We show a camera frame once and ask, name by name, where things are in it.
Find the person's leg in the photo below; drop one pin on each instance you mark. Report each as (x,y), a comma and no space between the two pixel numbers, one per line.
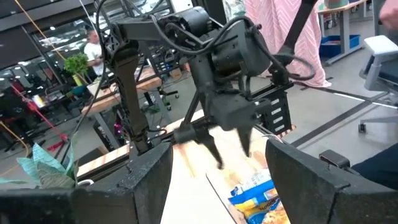
(379,168)

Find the small black clamp block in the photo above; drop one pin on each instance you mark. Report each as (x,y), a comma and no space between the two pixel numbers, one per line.
(334,158)

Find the yellow blue noodle packet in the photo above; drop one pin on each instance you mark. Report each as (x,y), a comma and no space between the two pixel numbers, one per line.
(255,202)

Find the person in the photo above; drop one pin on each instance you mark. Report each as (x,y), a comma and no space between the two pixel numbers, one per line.
(93,53)

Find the wooden workbench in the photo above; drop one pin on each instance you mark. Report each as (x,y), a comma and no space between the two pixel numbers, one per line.
(105,99)

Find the small green bushy plant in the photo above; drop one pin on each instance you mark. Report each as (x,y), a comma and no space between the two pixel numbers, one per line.
(76,63)

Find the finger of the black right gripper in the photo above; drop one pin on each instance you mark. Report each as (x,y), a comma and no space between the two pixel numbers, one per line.
(208,144)
(245,140)

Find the pink patterned cloth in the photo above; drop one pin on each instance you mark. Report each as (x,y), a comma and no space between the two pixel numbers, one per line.
(273,31)

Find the black box with white labels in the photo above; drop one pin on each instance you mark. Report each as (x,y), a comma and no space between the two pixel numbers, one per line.
(276,109)

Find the blue plastic bin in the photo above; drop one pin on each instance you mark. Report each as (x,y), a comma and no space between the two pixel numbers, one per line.
(332,46)

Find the person's hand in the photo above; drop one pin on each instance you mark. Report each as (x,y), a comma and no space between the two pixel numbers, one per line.
(390,14)

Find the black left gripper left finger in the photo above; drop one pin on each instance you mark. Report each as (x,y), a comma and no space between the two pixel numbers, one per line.
(109,205)

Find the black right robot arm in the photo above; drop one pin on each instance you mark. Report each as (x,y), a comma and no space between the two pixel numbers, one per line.
(130,93)

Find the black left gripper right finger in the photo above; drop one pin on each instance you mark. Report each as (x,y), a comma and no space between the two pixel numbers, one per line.
(311,199)

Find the green leafy artificial plant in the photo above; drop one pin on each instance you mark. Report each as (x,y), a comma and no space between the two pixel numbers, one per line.
(46,174)

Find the wooden table grey legs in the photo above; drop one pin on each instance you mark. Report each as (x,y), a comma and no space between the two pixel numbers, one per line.
(345,18)

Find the white grey office chair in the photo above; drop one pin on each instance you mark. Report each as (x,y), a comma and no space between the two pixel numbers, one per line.
(379,62)

